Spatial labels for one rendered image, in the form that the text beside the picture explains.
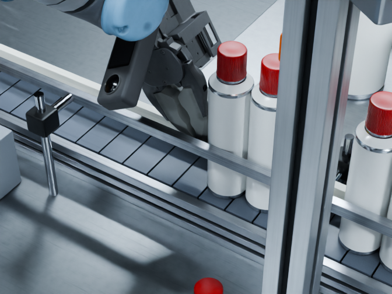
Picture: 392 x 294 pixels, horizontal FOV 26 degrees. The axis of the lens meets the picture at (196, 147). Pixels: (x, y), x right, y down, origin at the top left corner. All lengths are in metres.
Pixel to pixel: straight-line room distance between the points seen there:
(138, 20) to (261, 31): 0.55
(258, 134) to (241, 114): 0.03
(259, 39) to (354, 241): 0.44
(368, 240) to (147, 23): 0.36
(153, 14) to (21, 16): 0.69
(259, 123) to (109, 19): 0.23
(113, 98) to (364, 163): 0.28
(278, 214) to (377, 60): 0.44
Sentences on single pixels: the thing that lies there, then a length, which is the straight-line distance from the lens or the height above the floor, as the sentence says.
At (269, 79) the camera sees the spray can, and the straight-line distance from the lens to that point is 0.91.
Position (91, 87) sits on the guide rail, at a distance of 1.16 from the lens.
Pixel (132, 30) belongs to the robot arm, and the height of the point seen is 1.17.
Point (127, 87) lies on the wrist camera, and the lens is 0.93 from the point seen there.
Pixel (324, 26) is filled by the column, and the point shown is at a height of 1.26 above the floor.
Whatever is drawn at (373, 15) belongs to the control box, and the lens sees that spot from 0.61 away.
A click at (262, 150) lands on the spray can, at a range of 0.96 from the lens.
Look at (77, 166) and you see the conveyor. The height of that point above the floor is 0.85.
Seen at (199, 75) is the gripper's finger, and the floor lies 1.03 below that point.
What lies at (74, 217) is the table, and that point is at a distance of 1.10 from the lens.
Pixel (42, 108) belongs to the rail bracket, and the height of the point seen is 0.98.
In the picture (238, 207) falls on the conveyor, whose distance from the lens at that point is 1.03.
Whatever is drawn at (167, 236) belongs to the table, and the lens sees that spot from 1.07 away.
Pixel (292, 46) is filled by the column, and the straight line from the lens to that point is 0.67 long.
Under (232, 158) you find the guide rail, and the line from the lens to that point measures 0.97.
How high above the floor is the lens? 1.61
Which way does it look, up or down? 41 degrees down
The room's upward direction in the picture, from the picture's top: straight up
